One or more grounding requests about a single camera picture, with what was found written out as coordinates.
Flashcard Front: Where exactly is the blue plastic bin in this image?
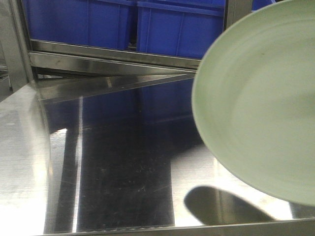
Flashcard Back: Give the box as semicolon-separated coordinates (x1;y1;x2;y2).
23;0;136;50
136;1;224;59

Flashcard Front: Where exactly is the green round plate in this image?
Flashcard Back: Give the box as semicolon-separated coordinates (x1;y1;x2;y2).
191;0;315;206

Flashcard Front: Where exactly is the right blue plastic bin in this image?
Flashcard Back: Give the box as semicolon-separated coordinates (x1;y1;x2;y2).
136;1;224;59

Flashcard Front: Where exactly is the stainless steel shelf rack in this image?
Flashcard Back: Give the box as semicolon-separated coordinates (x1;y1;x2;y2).
0;0;254;89

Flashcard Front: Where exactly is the left blue plastic bin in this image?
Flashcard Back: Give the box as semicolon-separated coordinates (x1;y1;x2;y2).
23;0;136;50

